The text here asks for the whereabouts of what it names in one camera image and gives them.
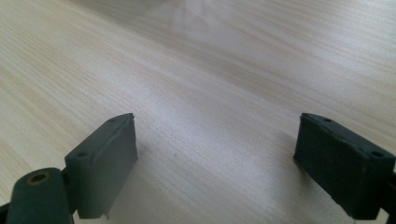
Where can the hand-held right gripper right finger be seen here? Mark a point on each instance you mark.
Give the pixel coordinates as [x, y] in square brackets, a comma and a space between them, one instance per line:
[342, 168]

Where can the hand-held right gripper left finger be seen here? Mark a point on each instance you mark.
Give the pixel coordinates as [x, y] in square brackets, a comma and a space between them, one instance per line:
[101, 168]

